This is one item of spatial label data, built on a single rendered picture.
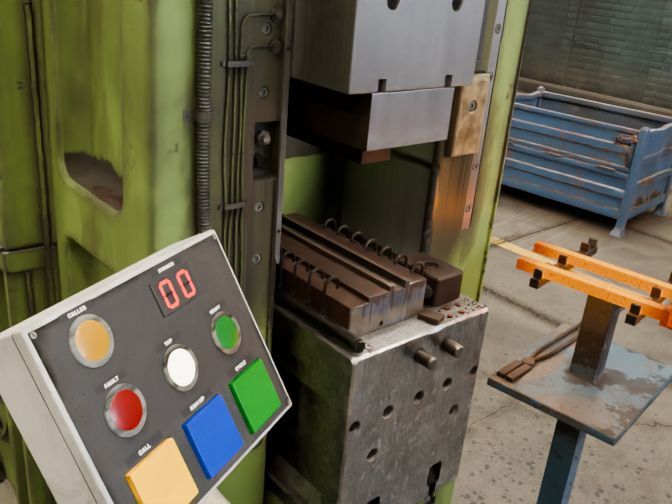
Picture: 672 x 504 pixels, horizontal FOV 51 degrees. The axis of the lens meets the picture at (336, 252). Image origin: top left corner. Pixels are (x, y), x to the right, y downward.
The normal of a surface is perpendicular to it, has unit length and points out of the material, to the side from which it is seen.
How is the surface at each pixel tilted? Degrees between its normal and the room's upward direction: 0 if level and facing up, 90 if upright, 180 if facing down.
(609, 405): 0
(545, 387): 0
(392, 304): 90
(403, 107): 90
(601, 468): 0
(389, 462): 90
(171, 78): 90
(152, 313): 60
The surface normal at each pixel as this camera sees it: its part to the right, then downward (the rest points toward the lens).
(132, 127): -0.76, 0.18
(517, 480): 0.08, -0.92
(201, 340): 0.83, -0.26
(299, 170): 0.65, 0.35
